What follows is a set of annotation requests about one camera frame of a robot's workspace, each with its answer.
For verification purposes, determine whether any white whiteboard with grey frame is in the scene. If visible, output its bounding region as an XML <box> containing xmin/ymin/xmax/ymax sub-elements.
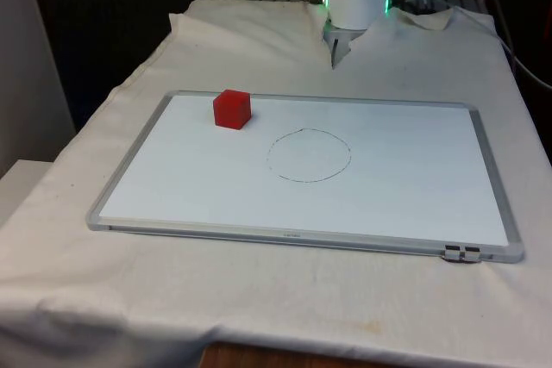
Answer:
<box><xmin>85</xmin><ymin>90</ymin><xmax>526</xmax><ymax>265</ymax></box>

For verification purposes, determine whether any red cube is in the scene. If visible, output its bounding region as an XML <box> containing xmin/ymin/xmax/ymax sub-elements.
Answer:
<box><xmin>212</xmin><ymin>88</ymin><xmax>253</xmax><ymax>130</ymax></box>

